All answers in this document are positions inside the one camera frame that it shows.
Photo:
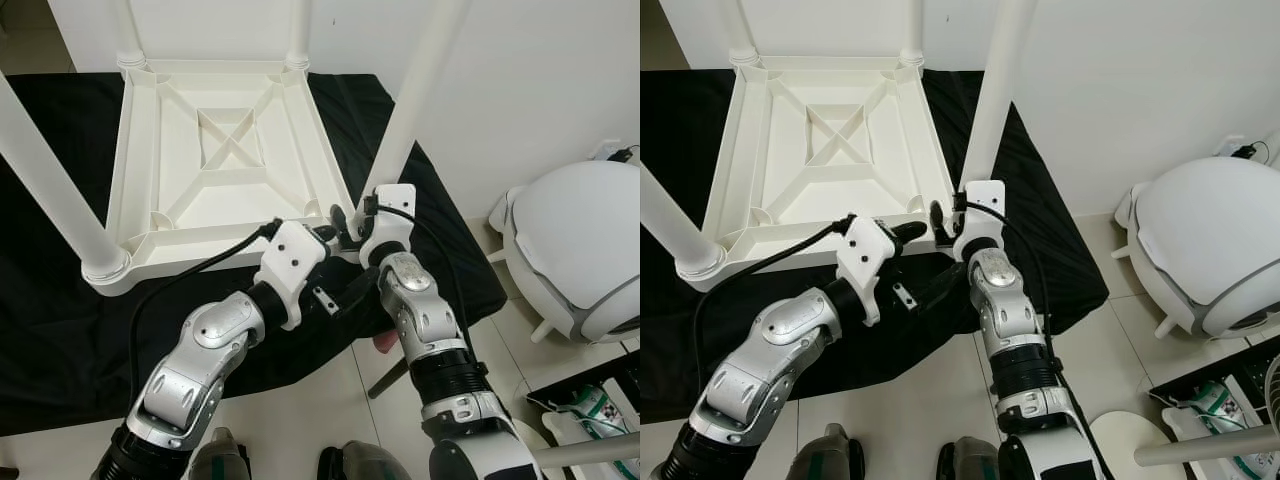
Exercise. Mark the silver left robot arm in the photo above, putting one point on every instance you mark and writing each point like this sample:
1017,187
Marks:
760,360
190,370

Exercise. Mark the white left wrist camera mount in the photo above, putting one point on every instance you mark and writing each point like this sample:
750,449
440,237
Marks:
295,265
870,255

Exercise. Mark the grey robot leg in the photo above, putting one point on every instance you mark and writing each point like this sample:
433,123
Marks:
362,465
975,464
830,456
220,458

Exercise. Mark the black storage box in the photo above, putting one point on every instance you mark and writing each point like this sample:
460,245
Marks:
1175,368
550,372

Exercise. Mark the white fan grille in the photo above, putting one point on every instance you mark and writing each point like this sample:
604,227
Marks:
1273,390

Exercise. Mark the maroon plastic stool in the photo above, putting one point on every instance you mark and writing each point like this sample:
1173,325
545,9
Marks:
383,344

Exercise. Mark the white green plastic bag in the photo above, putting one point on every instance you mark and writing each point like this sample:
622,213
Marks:
1215,405
590,410

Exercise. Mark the grey left robot leg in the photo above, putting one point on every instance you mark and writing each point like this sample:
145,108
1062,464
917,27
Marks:
830,456
220,458

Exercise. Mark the white plastic children table top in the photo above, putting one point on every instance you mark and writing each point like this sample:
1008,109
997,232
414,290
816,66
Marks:
760,200
150,200

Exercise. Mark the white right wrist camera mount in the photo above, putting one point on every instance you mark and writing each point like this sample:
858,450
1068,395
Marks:
390,215
985,210

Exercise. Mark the black table cloth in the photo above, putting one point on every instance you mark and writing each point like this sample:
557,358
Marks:
680,340
50,340

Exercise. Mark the white plastic chair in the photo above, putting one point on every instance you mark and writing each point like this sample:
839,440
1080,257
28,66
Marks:
1205,245
575,245

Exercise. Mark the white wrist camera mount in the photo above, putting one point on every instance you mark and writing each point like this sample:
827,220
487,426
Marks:
985,210
870,255
295,265
390,215

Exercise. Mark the black power plug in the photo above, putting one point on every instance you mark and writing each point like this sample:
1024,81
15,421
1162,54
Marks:
1248,151
620,155

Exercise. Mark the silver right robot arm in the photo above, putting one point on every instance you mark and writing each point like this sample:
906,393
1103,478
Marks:
1010,310
420,310

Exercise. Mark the grey right robot leg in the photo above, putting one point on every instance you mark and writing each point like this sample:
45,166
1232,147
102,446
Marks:
362,465
975,464

